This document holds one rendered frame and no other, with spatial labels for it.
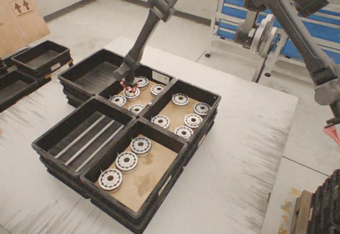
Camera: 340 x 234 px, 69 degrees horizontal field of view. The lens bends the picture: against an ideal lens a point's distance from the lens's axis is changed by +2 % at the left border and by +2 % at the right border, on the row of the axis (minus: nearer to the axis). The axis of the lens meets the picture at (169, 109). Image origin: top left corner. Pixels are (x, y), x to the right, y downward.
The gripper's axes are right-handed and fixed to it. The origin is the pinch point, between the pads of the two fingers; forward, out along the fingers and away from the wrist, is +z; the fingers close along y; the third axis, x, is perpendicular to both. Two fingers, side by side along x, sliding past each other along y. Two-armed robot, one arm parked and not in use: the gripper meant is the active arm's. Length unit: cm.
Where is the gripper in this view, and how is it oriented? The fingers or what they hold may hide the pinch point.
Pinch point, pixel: (131, 90)
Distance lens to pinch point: 148.6
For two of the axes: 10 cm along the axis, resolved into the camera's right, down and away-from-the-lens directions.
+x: 5.3, -5.9, 6.1
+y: 8.5, 3.9, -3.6
